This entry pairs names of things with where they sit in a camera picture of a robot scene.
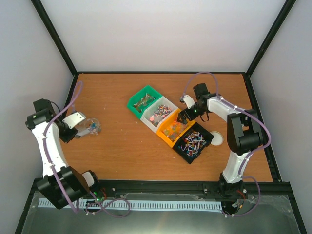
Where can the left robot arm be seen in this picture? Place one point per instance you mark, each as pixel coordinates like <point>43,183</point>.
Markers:
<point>44,125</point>

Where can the orange candy bin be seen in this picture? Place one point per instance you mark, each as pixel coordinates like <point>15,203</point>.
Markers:
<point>170,130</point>

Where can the metal scoop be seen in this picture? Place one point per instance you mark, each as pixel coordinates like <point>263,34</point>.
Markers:
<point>82,132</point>

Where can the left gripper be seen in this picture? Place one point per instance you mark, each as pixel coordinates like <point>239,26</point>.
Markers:
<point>67,138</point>

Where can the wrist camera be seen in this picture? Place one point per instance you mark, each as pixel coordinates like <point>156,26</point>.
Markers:
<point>188,100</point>
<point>74,119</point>

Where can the green candy bin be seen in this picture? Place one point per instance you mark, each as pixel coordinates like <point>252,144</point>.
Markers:
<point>143,99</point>

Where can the clear plastic jar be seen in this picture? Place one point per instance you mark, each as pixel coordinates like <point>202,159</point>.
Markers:
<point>93,126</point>

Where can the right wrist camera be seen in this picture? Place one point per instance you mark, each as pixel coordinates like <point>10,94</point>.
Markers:
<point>188,100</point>

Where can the light blue cable duct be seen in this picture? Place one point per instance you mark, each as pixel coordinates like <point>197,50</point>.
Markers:
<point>145,205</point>

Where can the white jar lid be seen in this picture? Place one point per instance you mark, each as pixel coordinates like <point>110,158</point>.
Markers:
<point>217,139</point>

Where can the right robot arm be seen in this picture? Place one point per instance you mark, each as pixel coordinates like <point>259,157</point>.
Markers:
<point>244,134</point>

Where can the white candy bin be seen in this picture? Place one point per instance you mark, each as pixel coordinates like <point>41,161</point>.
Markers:
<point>157,113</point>

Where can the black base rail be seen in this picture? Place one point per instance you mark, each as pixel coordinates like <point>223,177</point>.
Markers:
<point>115,188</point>

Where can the black candy bin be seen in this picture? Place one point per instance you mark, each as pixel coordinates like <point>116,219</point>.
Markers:
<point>190,145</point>

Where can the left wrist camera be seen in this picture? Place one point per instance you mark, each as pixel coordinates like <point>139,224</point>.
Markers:
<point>74,119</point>

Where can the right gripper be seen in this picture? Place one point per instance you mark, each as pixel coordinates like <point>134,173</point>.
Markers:
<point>183,116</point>

